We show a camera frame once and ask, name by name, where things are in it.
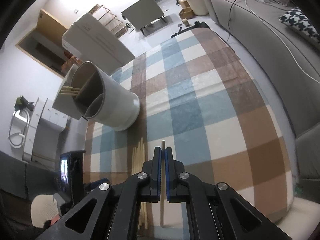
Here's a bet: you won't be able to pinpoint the white utensil holder cup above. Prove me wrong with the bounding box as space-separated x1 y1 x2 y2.
71 61 140 131

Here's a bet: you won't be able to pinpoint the phone on black stand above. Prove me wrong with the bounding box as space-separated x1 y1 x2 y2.
58 150 86 206

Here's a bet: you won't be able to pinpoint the houndstooth black white pillow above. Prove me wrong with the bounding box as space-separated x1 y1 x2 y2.
278 7 319 44

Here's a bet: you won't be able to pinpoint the chopsticks in left compartment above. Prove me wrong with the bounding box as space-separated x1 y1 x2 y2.
59 86 81 96

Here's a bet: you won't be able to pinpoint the plaid checkered tablecloth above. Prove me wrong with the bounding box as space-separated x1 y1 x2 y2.
84 28 293 222

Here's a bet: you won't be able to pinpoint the white charging cable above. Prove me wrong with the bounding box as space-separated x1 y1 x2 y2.
243 0 320 81

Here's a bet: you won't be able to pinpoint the brown wooden door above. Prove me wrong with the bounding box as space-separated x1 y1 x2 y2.
36 9 67 47

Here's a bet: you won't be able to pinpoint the brown cardboard boxes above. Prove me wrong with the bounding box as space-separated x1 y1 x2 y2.
178 0 194 20

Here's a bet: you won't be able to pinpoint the chopstick bundle on table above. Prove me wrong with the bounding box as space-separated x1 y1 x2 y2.
131 138 149 230

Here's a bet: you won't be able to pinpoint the wooden rack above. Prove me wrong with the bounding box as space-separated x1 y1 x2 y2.
89 4 128 38

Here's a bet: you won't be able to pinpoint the grey sofa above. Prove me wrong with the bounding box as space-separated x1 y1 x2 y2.
204 0 319 188

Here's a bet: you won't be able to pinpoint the white drawer dresser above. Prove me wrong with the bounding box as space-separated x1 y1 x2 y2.
22 99 68 163

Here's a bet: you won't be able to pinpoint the beige trash bin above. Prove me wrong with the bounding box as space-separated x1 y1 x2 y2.
187 0 209 16

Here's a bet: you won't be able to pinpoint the wooden chopstick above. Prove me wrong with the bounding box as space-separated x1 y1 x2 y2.
160 140 166 228

